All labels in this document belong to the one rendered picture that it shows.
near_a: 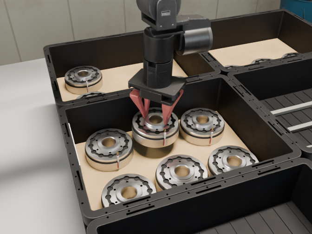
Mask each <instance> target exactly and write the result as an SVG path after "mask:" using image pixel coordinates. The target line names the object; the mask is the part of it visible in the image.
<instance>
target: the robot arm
mask: <svg viewBox="0 0 312 234"><path fill-rule="evenodd" d="M136 4H137V6H138V8H139V10H140V11H141V18H142V21H144V22H145V23H146V24H148V25H149V26H150V27H146V28H145V29H144V31H143V57H144V58H143V68H141V69H140V70H139V71H138V72H137V73H136V74H135V75H134V76H133V77H132V78H131V79H130V80H129V81H128V88H130V87H134V89H133V91H132V92H131V93H130V98H131V99H132V100H133V102H134V103H135V105H136V106H137V107H138V109H139V110H140V112H141V114H142V116H143V118H145V117H146V116H147V115H148V112H149V106H150V100H151V101H155V102H158V103H161V104H162V114H163V121H164V125H166V124H167V123H168V121H169V119H170V116H171V113H172V111H173V108H174V107H175V105H176V104H177V102H178V100H179V99H180V97H181V95H182V94H183V89H184V88H185V86H186V80H185V79H183V78H179V77H175V76H172V69H173V55H174V50H175V51H176V53H177V54H178V55H179V56H182V55H188V54H194V53H200V52H207V51H209V50H210V49H211V47H212V43H213V34H212V30H211V21H210V19H208V18H206V17H203V16H201V15H199V14H186V15H182V14H181V15H178V13H179V11H180V8H181V0H136ZM142 98H144V105H143V103H142Z"/></svg>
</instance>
